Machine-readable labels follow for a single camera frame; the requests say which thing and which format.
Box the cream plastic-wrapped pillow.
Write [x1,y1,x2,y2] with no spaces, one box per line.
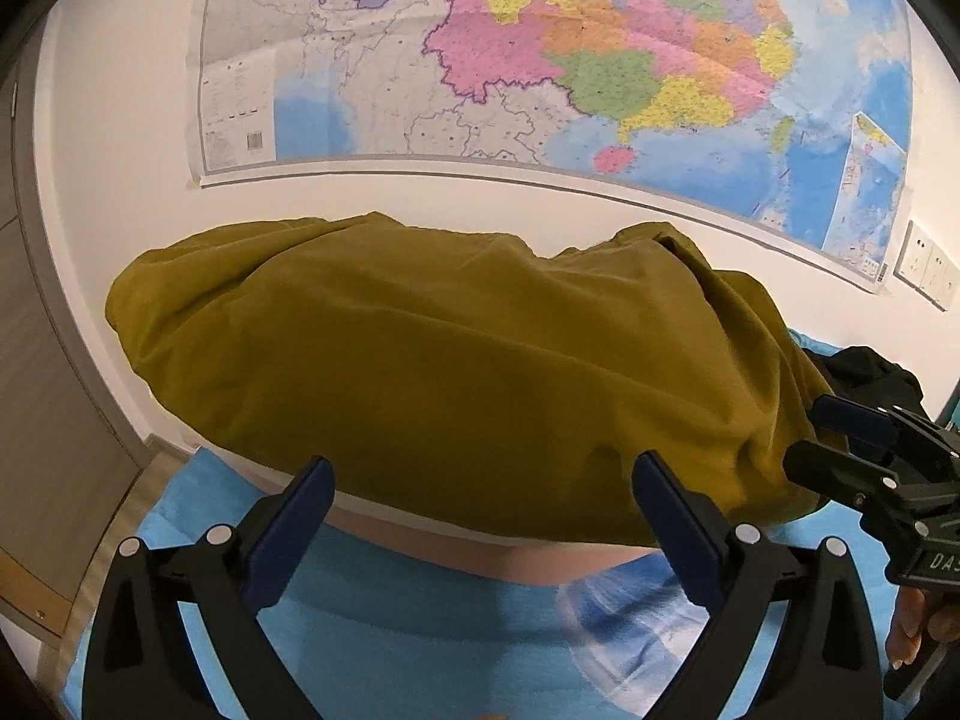
[225,457,715,680]

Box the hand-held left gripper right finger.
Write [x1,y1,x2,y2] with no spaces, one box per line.
[632,450,886,720]

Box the white wall socket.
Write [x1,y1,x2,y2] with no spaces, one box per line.
[921,243,958,302]
[897,220,935,290]

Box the olive green garment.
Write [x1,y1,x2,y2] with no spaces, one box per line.
[105,211,846,550]

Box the black garment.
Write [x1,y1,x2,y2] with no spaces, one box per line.
[801,345,926,458]

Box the blue bed sheet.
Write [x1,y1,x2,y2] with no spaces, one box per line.
[60,324,960,720]

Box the colourful wall map poster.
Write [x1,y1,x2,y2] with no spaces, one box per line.
[184,0,917,295]

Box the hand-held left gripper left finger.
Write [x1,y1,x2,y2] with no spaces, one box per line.
[81,456,336,720]

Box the person's right hand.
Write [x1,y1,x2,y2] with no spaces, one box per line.
[885,583,937,674]

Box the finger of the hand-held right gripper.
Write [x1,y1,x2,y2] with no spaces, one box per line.
[783,440,935,537]
[810,393,960,466]

